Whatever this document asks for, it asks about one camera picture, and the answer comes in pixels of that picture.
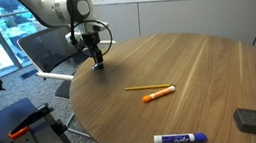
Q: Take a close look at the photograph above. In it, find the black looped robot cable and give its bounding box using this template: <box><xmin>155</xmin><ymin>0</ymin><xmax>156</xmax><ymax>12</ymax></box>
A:
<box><xmin>64</xmin><ymin>0</ymin><xmax>116</xmax><ymax>62</ymax></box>

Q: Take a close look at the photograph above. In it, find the blue and white marker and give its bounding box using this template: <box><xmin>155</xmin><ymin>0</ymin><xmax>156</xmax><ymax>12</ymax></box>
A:
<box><xmin>152</xmin><ymin>127</ymin><xmax>209</xmax><ymax>143</ymax></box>

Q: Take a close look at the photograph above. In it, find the yellow pencil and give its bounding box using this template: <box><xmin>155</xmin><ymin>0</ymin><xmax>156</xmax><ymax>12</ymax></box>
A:
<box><xmin>123</xmin><ymin>80</ymin><xmax>176</xmax><ymax>94</ymax></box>

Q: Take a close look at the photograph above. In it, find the grey window frame post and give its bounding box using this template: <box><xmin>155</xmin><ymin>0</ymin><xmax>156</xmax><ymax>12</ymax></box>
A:
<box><xmin>0</xmin><ymin>2</ymin><xmax>24</xmax><ymax>73</ymax></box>

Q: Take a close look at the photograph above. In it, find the orange and white marker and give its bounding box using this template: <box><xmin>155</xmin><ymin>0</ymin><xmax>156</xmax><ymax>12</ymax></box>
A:
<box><xmin>140</xmin><ymin>85</ymin><xmax>178</xmax><ymax>105</ymax></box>

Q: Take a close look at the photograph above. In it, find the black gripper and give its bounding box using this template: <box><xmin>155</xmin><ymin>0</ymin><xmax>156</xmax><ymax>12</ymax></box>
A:
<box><xmin>80</xmin><ymin>30</ymin><xmax>106</xmax><ymax>68</ymax></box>

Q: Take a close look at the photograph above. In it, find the black mesh office chair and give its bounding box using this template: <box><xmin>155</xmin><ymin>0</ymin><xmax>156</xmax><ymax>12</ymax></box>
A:
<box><xmin>14</xmin><ymin>18</ymin><xmax>130</xmax><ymax>143</ymax></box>

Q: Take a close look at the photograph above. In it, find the black clamp with orange handle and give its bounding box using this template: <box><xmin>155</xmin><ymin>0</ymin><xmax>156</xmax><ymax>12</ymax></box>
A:
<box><xmin>4</xmin><ymin>100</ymin><xmax>76</xmax><ymax>143</ymax></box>

